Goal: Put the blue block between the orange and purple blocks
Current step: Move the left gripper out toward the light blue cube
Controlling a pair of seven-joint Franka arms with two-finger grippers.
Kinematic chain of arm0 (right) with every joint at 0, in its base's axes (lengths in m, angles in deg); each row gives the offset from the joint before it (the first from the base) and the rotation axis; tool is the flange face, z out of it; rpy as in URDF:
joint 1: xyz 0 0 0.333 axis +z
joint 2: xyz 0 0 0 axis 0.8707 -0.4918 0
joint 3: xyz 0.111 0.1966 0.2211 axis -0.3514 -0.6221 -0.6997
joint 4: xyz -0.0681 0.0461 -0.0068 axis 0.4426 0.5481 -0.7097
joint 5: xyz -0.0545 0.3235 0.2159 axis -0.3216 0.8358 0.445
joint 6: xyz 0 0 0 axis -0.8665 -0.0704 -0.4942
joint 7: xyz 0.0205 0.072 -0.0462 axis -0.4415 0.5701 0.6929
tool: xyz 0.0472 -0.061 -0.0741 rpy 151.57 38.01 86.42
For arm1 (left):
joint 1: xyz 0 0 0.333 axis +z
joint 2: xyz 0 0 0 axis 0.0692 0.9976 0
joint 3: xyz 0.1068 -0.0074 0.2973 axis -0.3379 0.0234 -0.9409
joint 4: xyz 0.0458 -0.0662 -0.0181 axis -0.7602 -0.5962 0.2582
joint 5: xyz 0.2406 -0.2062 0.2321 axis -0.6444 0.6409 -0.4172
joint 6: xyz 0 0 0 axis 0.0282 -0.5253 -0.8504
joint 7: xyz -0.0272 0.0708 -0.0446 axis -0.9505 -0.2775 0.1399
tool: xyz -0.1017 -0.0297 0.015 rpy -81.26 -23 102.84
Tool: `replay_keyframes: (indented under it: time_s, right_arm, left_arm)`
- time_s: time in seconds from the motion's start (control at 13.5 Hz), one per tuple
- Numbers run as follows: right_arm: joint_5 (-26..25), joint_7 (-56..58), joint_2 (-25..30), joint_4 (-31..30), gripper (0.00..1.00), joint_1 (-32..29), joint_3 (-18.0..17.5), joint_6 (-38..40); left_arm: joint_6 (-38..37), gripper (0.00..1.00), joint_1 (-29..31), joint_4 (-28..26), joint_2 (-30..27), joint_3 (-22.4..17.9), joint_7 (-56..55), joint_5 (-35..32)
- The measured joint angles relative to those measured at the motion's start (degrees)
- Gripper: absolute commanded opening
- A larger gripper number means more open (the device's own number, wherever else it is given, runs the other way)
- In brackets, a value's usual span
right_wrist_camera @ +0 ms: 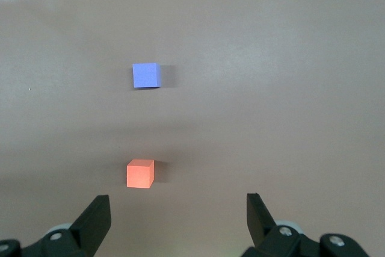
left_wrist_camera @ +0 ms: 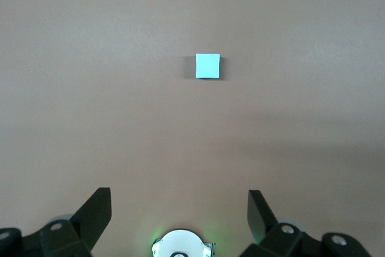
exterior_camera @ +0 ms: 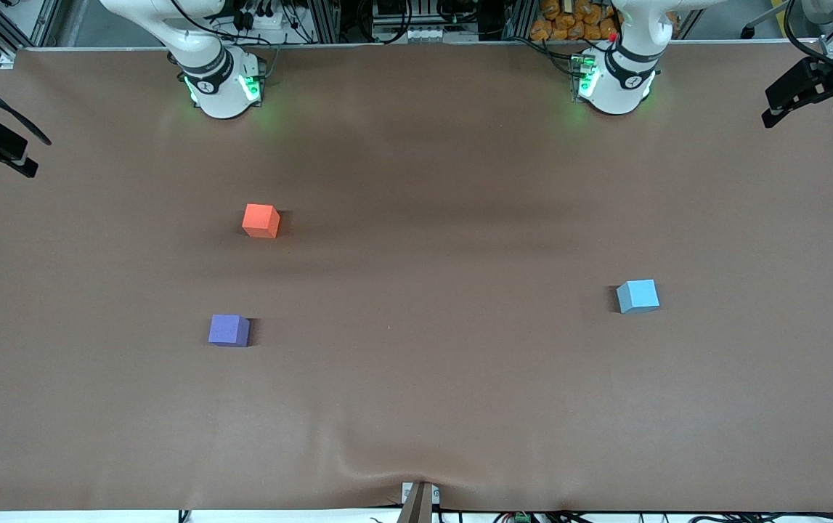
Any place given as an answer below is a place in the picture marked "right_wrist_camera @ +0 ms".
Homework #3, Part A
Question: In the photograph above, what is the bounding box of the purple foam block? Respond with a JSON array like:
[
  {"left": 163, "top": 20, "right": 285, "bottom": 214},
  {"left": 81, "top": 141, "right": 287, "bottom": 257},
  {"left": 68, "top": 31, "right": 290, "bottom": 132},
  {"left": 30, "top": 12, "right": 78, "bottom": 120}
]
[{"left": 132, "top": 62, "right": 162, "bottom": 89}]

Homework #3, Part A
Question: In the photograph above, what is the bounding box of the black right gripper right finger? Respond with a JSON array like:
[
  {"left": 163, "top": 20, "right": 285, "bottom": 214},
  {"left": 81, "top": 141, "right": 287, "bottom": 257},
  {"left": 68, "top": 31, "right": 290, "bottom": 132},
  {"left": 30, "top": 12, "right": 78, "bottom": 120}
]
[{"left": 242, "top": 192, "right": 370, "bottom": 257}]

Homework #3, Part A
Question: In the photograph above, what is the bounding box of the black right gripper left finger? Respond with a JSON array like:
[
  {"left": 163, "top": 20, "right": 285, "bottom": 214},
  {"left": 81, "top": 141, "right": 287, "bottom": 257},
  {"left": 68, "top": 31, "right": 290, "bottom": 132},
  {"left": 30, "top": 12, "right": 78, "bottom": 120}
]
[{"left": 0, "top": 194, "right": 112, "bottom": 257}]

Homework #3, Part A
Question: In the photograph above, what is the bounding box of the orange foam block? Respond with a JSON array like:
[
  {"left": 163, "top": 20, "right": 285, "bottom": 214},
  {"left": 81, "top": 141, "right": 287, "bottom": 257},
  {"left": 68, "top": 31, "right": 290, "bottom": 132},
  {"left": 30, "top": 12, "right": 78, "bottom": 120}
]
[{"left": 126, "top": 158, "right": 155, "bottom": 189}]

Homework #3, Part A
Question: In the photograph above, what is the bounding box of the brown table mat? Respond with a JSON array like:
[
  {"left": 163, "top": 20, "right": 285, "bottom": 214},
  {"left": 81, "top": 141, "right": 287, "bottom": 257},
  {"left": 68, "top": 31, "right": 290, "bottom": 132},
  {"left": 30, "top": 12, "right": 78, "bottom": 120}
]
[{"left": 0, "top": 0, "right": 385, "bottom": 257}]

